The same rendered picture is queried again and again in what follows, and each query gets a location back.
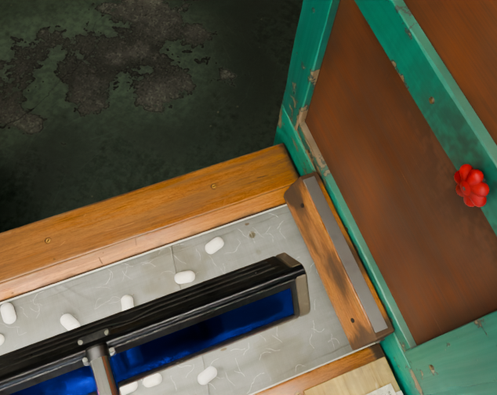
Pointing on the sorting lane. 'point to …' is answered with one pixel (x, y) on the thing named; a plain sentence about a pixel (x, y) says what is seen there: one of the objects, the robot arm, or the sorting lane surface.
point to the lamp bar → (160, 331)
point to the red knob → (471, 186)
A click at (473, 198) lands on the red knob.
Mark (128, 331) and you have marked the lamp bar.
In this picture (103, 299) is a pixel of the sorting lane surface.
